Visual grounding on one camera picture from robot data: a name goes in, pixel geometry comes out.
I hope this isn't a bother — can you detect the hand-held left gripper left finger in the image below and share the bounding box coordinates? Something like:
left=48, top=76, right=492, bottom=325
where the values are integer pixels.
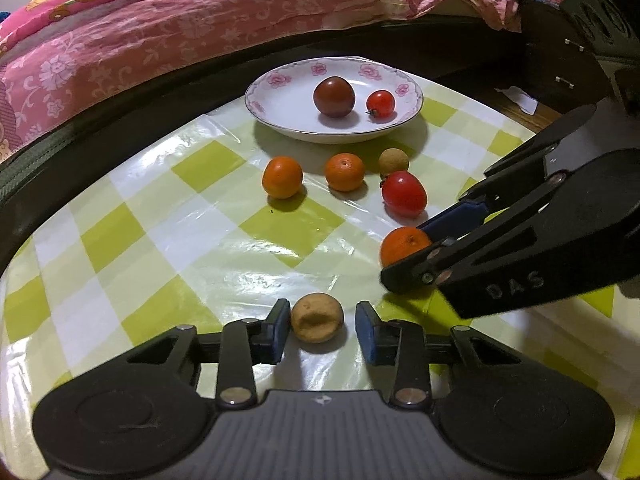
left=126, top=299, right=292, bottom=409

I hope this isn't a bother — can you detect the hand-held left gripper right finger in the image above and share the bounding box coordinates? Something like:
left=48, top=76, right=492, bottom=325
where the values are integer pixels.
left=355, top=301, right=522, bottom=408

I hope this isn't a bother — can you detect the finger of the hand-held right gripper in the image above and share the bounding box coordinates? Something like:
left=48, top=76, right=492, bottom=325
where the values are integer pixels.
left=380, top=170, right=629, bottom=320
left=417, top=103, right=609, bottom=241

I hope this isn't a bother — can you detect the tan longan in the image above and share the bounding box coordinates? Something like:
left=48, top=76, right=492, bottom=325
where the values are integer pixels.
left=290, top=293, right=345, bottom=345
left=378, top=148, right=410, bottom=177

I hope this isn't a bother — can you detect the oval red tomato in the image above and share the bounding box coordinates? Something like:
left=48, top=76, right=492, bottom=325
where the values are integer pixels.
left=381, top=170, right=428, bottom=218

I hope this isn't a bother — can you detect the orange tangerine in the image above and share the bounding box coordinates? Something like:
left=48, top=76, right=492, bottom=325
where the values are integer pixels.
left=380, top=226, right=433, bottom=268
left=325, top=153, right=366, bottom=193
left=262, top=156, right=304, bottom=200

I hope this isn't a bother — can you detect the white floral plate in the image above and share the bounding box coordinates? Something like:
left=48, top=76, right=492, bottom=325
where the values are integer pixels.
left=244, top=58, right=425, bottom=144

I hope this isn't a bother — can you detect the white paper scrap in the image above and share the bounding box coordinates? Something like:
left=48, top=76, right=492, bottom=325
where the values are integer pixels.
left=495, top=86, right=540, bottom=115

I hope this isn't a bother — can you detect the small red tomato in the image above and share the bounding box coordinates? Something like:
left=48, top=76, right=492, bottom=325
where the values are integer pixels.
left=366, top=90, right=397, bottom=120

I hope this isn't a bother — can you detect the green checkered tablecloth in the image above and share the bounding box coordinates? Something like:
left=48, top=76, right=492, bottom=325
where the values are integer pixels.
left=0, top=67, right=640, bottom=480

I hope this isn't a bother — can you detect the dark wooden cabinet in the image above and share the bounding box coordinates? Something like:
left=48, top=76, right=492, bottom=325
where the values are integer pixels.
left=520, top=0, right=621, bottom=126

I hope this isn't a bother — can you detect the dark red tomato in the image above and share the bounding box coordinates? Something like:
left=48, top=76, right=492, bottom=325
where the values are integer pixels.
left=313, top=76, right=357, bottom=118

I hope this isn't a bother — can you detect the pink floral blanket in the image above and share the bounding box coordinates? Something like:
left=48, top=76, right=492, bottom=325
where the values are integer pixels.
left=0, top=0, right=523, bottom=163

